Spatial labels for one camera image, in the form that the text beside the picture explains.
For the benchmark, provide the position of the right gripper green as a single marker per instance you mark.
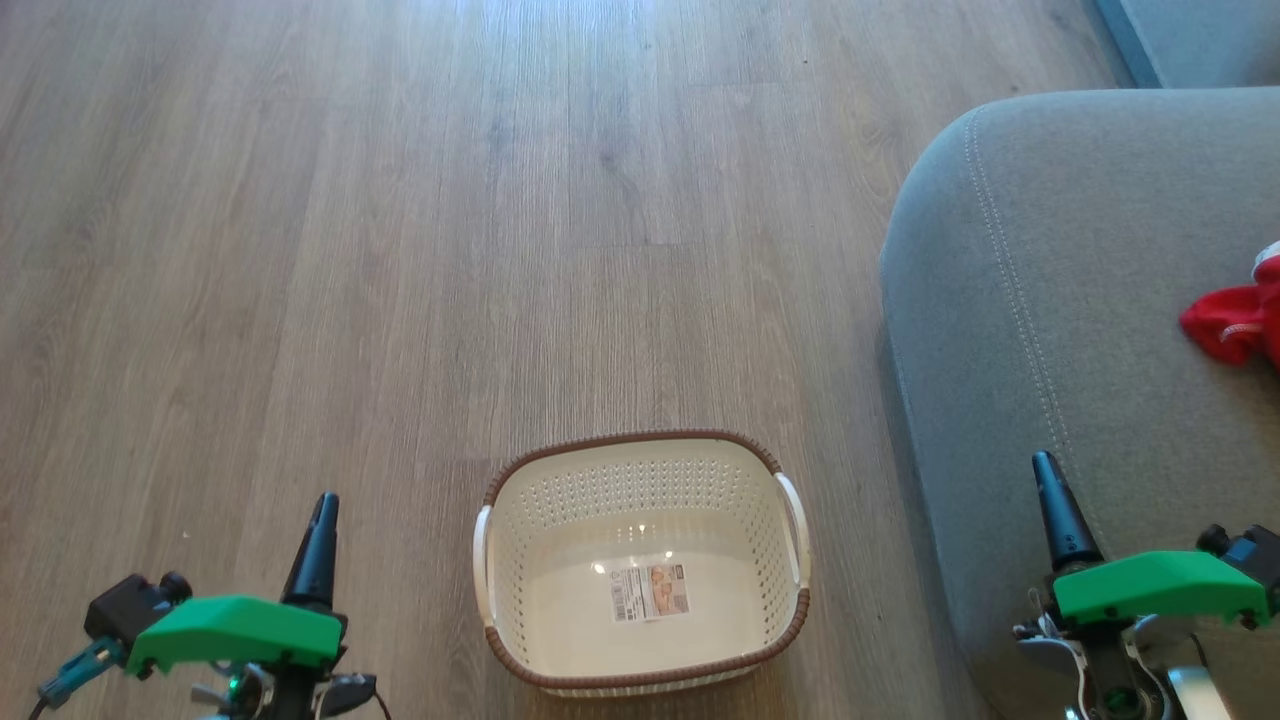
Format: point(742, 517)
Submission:
point(1160, 588)

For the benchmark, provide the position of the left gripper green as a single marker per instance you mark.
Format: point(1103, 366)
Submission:
point(240, 630)

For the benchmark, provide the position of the red and white garment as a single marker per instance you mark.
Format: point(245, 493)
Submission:
point(1235, 322)

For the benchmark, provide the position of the grey fabric sofa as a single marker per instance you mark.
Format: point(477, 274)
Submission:
point(1080, 300)

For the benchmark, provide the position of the white perforated laundry basket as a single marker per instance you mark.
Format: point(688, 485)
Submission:
point(560, 600)

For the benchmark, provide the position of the printed basket label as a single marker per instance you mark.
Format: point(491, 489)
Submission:
point(650, 592)

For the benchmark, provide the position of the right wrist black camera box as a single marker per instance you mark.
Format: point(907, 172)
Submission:
point(1255, 555)

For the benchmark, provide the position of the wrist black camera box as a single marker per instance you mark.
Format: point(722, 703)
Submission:
point(1255, 555)
point(125, 605)

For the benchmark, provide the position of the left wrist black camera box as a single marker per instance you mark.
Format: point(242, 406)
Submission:
point(125, 605)

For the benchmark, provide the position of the teal left camera plug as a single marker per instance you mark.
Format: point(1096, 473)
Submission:
point(82, 668)

